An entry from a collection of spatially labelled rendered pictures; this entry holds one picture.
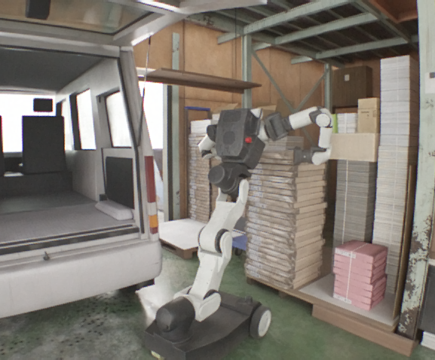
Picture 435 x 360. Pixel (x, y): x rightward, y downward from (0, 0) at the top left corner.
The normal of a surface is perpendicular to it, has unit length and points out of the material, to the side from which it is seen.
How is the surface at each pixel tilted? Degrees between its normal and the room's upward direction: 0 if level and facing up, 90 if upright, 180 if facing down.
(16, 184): 90
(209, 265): 61
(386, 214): 90
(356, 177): 90
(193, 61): 90
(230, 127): 80
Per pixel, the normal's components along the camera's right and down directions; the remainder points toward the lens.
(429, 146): -0.77, 0.07
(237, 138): -0.59, -0.07
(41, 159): 0.63, 0.15
